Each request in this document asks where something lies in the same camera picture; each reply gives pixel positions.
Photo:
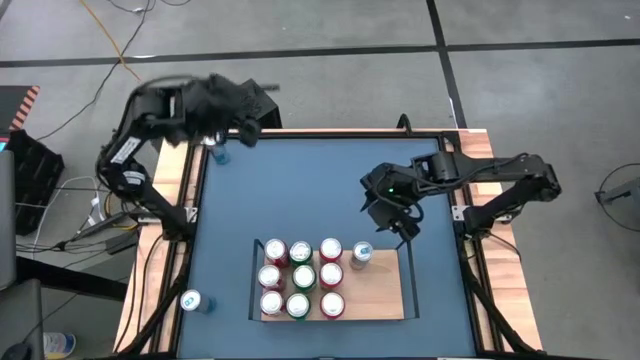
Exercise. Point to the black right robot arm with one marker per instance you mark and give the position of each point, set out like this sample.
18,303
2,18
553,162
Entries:
500,167

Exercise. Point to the wooden shelf black metal frame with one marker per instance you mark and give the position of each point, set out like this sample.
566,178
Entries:
375,295

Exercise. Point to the black floor beam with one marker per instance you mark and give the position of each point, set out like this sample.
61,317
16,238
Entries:
70,280

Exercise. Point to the red Fanta can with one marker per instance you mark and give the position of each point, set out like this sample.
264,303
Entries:
331,274
332,304

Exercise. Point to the grey flat panel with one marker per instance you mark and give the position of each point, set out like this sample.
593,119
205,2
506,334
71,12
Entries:
6,220

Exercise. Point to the white yellow container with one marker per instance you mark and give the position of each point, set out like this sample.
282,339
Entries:
59,344

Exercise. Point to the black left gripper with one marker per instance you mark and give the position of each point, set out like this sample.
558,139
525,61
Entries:
215,107

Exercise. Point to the green Sprite can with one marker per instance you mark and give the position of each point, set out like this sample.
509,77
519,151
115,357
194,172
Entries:
298,305
304,277
300,251

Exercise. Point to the wooden table border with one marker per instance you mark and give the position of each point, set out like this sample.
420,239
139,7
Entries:
477,150

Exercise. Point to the silver mounting bracket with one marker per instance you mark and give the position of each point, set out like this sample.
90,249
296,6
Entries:
460,212
190,215

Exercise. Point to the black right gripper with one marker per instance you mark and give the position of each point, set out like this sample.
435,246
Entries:
392,192

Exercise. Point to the black curved object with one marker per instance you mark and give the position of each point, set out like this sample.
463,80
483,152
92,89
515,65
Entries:
404,122

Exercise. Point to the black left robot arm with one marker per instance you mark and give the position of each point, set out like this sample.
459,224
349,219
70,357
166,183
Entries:
155,207

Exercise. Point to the red soda can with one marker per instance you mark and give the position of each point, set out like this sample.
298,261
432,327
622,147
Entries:
331,248

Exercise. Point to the black power brick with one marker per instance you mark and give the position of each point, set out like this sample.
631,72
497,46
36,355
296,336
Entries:
121,243

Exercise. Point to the orange black striped panel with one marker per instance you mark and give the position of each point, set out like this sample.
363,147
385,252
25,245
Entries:
22,105

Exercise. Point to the red Coca-Cola can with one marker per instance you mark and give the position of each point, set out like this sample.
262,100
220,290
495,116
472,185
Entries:
270,277
272,302
276,250

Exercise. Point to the black fabric case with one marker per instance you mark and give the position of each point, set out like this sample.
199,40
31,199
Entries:
35,180

